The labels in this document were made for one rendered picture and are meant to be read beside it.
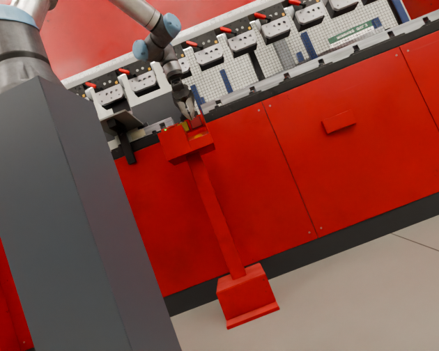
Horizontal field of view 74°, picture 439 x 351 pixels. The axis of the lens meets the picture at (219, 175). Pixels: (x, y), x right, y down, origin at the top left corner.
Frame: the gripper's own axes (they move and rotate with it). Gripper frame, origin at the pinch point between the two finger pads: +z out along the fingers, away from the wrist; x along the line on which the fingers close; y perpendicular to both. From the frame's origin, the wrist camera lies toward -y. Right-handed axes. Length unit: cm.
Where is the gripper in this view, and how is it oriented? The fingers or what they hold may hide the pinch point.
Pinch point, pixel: (190, 116)
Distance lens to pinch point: 125.8
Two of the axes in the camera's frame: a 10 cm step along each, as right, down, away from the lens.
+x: -9.3, 3.6, -0.1
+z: 3.6, 9.3, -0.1
